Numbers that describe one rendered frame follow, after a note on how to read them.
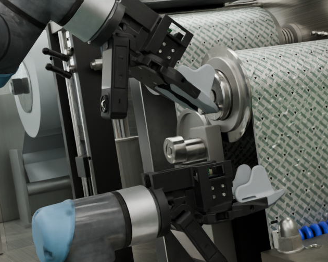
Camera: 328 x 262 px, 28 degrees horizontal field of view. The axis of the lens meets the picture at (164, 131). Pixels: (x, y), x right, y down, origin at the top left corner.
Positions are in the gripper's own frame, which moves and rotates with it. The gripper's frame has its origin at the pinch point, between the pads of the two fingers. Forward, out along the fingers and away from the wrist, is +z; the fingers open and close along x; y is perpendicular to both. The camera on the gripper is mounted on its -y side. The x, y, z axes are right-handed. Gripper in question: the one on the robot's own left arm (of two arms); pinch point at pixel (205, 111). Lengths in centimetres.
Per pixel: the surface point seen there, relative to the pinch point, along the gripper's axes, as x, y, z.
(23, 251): 93, -32, 13
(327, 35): 14.6, 31.3, 21.8
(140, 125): 36.2, 1.5, 4.9
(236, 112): -3.2, 1.5, 2.9
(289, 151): -5.4, 0.6, 12.6
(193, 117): 12.2, 1.9, 4.1
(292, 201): -5.4, -5.6, 16.9
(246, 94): -5.6, 3.6, 1.9
